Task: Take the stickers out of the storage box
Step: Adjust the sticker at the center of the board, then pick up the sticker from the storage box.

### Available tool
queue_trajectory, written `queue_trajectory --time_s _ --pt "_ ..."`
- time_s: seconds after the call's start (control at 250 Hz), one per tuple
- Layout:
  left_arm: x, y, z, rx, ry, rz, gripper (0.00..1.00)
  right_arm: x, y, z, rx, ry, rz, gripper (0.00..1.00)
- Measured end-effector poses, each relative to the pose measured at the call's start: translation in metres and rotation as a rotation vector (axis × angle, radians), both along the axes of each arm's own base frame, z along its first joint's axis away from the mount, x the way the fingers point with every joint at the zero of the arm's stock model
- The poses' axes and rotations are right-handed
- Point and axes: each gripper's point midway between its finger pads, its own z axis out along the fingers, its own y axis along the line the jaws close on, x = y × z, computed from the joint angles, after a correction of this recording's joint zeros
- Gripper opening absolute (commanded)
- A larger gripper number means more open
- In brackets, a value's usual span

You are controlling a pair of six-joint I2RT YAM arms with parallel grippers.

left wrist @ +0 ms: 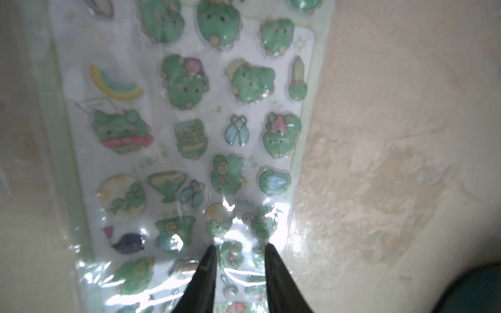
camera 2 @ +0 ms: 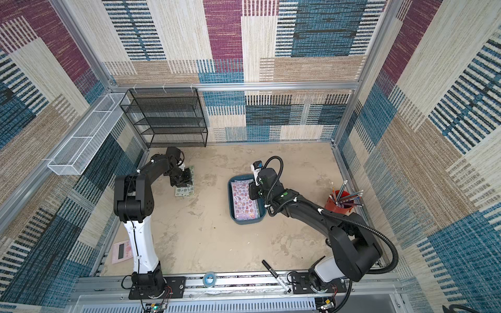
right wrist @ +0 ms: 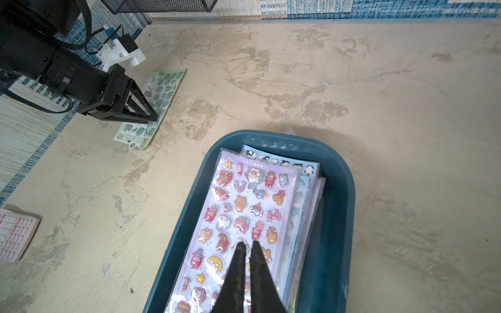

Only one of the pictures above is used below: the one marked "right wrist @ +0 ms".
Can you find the pink calculator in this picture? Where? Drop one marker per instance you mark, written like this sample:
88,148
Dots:
17,231

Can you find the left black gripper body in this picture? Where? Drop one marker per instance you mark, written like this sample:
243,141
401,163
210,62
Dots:
104,96

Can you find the light blue sticker sheet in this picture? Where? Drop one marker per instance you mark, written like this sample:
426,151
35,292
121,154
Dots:
299,218

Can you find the black wire mesh shelf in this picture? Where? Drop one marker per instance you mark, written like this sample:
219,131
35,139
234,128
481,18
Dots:
159,6

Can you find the penguin sticker sheet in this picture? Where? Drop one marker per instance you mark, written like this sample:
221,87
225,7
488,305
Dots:
307,168

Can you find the green sticker sheet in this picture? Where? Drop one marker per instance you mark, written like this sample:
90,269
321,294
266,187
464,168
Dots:
159,91

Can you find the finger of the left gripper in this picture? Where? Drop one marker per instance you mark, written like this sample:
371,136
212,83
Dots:
140,110

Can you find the teal plastic storage box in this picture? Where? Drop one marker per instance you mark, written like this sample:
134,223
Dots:
322,282

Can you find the pink purple sticker sheet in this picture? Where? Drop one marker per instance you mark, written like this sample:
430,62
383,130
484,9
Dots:
248,200

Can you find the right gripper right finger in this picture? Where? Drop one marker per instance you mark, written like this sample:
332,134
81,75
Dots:
264,297

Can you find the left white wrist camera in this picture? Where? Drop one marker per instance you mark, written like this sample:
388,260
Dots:
123,51

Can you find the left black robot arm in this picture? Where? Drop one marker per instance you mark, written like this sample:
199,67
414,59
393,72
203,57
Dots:
39,40

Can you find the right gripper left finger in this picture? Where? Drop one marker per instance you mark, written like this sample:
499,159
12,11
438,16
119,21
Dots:
231,296

